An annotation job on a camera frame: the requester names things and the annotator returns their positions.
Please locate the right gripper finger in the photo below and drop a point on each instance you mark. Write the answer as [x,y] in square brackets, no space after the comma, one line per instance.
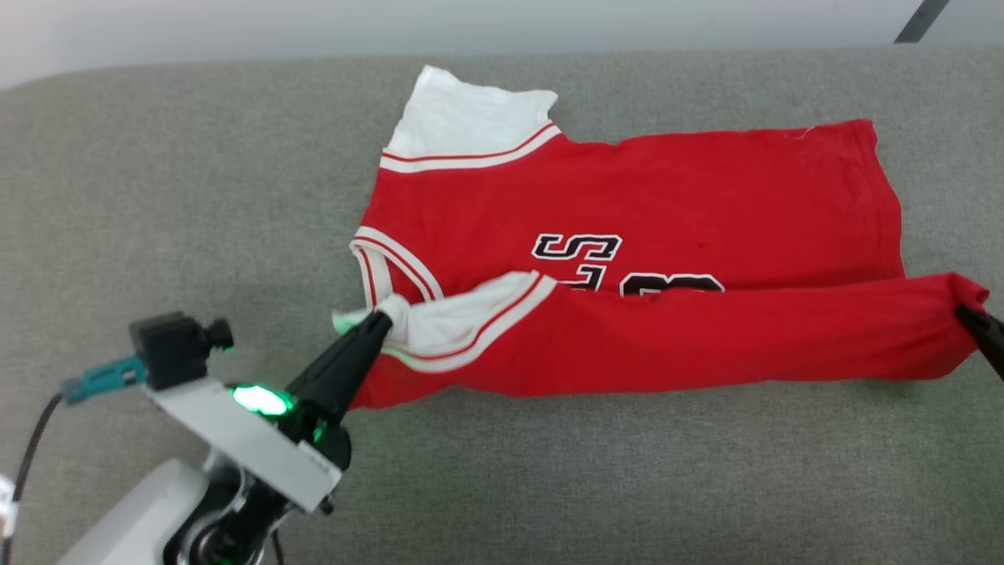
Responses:
[984,333]

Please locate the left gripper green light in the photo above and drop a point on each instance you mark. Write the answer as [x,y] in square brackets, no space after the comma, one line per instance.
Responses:
[314,431]

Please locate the red basketball jersey white sleeves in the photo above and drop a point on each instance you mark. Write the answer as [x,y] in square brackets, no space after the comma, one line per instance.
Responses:
[667,196]

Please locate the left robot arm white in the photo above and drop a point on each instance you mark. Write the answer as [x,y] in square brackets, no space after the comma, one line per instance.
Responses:
[125,522]

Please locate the white partition panel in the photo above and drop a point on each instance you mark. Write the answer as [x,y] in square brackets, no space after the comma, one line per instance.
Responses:
[976,20]

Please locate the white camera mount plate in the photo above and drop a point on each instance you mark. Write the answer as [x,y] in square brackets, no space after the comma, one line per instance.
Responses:
[251,451]

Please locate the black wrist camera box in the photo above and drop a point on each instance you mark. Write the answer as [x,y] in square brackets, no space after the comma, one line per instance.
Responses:
[172,349]

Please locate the grey metal bracket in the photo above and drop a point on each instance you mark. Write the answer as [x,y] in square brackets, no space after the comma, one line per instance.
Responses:
[922,22]

